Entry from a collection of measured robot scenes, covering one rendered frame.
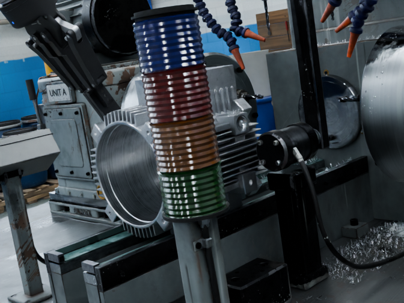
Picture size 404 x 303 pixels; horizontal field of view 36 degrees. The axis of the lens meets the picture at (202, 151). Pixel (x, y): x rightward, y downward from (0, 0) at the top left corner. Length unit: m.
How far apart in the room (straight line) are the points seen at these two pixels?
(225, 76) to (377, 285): 0.39
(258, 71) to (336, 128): 2.06
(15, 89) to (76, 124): 5.87
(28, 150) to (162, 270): 0.34
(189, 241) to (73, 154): 0.98
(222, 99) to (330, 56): 0.34
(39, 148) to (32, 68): 6.42
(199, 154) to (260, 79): 2.75
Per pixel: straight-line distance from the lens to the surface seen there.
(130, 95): 1.35
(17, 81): 7.37
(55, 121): 1.57
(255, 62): 3.27
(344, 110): 1.23
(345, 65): 1.22
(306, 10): 0.97
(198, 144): 0.55
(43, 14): 0.87
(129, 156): 0.99
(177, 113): 0.54
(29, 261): 1.12
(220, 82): 0.96
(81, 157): 1.50
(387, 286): 0.96
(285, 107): 1.32
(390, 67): 0.93
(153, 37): 0.54
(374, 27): 1.32
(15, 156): 1.07
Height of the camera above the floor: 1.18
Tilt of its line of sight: 10 degrees down
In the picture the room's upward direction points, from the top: 9 degrees counter-clockwise
